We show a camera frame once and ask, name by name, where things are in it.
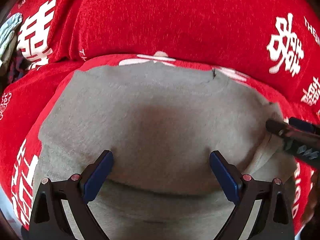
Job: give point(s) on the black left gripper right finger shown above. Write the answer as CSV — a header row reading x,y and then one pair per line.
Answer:
x,y
274,219

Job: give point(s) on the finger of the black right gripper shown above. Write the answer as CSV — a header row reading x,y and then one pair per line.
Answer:
x,y
304,126
279,128

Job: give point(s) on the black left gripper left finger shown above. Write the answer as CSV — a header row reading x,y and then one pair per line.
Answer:
x,y
48,218

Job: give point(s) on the grey knit sweater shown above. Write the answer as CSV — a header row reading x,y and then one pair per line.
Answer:
x,y
161,124

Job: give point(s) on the person's right hand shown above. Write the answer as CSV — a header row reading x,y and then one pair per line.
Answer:
x,y
313,199

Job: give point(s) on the red wedding bedspread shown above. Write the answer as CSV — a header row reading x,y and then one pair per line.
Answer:
x,y
271,45

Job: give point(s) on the dark plaid garment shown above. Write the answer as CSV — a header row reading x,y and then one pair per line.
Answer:
x,y
17,67

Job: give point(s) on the light floral crumpled cloth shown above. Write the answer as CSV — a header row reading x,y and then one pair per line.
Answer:
x,y
8,29

